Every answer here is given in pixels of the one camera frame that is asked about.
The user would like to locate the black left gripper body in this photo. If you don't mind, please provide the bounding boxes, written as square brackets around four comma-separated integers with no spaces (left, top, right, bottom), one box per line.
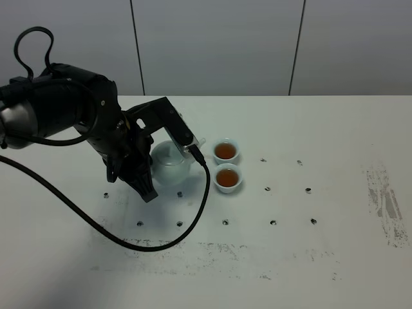
[73,72,153,183]

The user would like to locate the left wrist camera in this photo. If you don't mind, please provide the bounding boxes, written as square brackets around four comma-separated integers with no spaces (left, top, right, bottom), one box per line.
[126,97,200,156]

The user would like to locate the far light blue teacup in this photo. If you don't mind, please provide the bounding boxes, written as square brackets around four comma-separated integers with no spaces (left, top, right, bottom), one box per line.
[212,138,241,165]

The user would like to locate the light blue teacup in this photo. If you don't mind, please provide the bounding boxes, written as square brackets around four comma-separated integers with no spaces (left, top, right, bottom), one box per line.
[212,138,241,165]
[212,164,243,194]

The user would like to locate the light blue porcelain teapot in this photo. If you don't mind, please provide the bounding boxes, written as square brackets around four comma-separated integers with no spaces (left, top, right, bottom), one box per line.
[151,140,195,186]

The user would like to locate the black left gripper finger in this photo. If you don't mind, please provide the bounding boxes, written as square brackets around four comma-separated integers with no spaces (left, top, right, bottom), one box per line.
[127,171,158,203]

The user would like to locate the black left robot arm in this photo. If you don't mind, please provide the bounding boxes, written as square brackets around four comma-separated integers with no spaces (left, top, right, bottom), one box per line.
[1,64,158,202]

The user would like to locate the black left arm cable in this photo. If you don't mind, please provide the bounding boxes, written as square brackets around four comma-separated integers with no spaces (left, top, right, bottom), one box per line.
[0,26,211,252]

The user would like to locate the near light blue teacup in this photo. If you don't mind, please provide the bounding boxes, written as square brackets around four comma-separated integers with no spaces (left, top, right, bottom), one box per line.
[212,164,243,194]

